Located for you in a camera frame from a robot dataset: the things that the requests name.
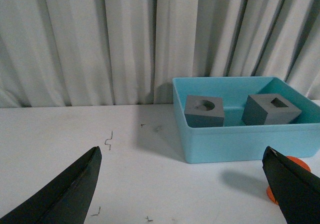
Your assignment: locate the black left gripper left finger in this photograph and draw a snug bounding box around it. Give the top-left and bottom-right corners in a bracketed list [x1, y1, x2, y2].
[0, 146, 102, 223]

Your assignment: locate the gray block with round hole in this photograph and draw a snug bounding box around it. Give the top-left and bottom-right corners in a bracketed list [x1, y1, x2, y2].
[184, 95, 225, 128]

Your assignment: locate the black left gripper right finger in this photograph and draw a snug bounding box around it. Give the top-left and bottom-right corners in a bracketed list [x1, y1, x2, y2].
[262, 146, 320, 223]

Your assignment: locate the gray block with square hole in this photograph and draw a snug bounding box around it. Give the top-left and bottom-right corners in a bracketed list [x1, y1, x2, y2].
[241, 93, 302, 125]

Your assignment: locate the white pleated curtain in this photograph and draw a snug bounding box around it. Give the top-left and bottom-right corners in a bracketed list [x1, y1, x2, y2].
[0, 0, 320, 108]

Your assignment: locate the orange cylinder part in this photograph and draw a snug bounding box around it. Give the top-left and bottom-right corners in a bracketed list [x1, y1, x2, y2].
[266, 156, 311, 205]

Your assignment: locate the blue plastic box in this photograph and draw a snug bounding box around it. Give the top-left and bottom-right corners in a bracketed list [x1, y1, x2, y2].
[172, 77, 320, 163]

